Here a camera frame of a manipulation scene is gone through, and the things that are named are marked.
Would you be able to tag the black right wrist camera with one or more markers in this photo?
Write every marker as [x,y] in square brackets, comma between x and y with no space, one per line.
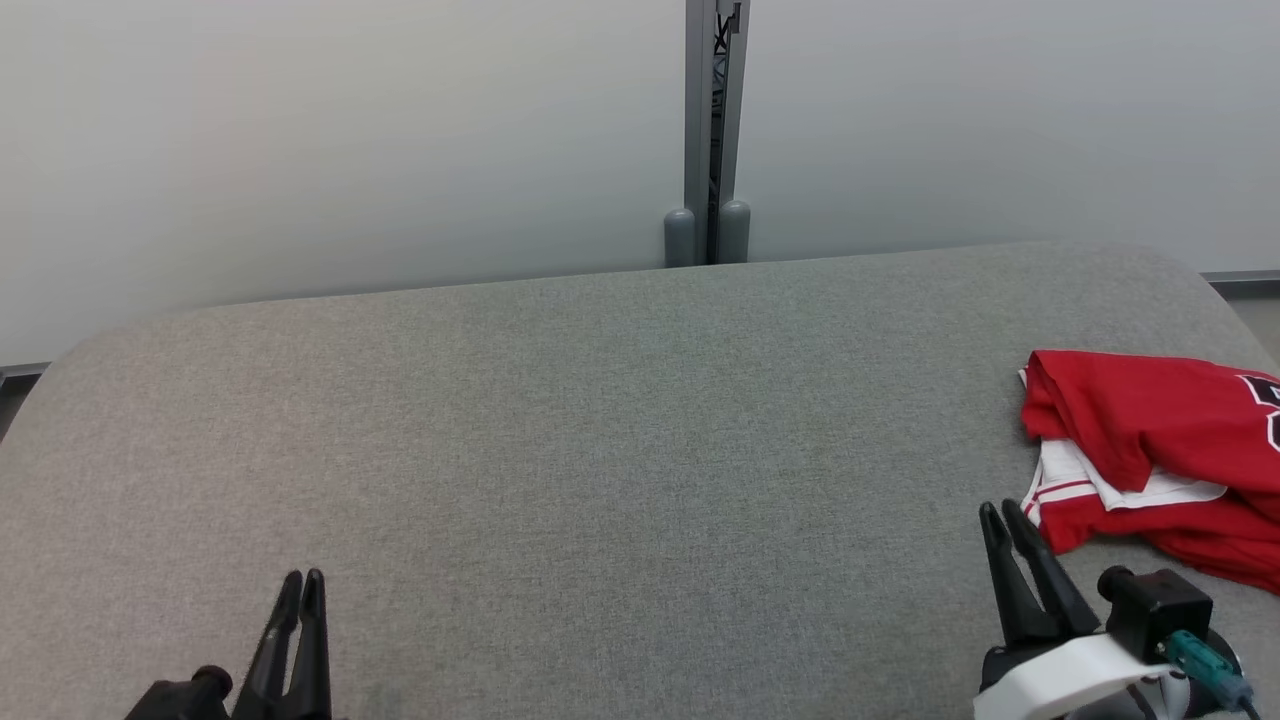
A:
[1155,610]

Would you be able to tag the grey cylindrical post foot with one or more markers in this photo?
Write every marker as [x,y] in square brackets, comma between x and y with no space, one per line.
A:
[680,240]
[734,235]

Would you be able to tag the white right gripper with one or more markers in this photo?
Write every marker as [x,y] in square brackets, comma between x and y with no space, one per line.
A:
[1060,685]

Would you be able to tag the grey partition post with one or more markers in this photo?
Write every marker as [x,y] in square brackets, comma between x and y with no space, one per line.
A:
[716,100]

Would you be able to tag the red white sports shirt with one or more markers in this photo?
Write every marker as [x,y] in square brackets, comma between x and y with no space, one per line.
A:
[1130,410]

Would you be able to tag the teal right camera connector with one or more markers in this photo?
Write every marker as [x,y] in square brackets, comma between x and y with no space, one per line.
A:
[1205,670]

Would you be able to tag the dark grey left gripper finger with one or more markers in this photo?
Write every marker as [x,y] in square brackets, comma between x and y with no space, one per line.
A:
[312,660]
[272,660]

